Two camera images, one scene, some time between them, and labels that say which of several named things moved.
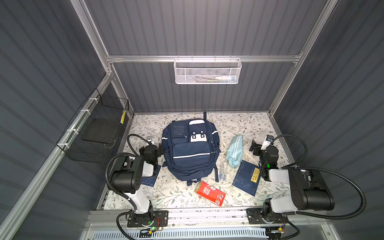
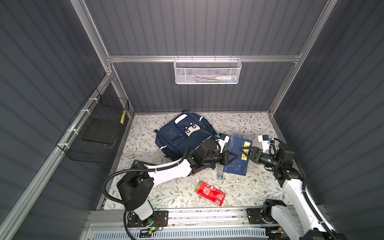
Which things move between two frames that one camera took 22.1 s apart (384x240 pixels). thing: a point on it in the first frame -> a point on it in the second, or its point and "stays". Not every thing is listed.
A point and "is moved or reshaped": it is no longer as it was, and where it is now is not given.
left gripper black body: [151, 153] -> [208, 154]
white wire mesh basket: [207, 71] stays
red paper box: [210, 193] stays
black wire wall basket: [93, 136] stays
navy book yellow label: [247, 177] -> [240, 165]
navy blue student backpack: [191, 148] is moved or reshaped
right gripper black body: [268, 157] -> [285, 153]
